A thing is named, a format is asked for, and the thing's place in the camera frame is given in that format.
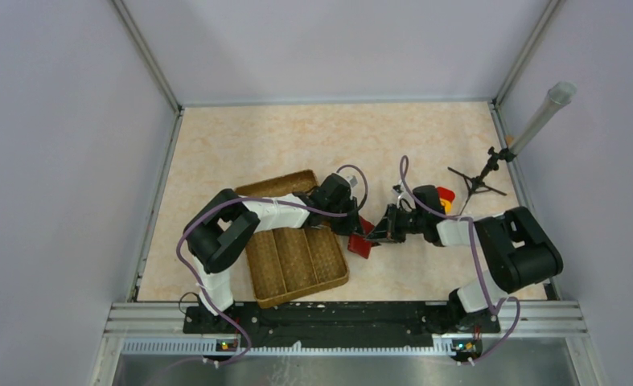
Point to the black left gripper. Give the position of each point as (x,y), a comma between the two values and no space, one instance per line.
(352,225)

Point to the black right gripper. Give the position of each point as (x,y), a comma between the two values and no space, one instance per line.
(385,231)

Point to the red leather card holder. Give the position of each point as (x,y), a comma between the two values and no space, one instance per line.
(357,244)

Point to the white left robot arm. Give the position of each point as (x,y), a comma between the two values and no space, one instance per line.
(219,233)

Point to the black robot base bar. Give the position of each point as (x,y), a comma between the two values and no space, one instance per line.
(338,324)

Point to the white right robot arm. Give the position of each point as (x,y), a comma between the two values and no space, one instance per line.
(515,247)

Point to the red yellow plastic case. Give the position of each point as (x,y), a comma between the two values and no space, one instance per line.
(446,197)

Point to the woven bamboo tray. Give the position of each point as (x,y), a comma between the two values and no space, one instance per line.
(286,264)

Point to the black mini tripod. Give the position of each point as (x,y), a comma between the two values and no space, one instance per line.
(476,184)

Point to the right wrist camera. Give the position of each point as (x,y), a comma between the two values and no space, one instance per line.
(402,197)

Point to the aluminium frame rail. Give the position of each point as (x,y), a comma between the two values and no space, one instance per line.
(146,55)

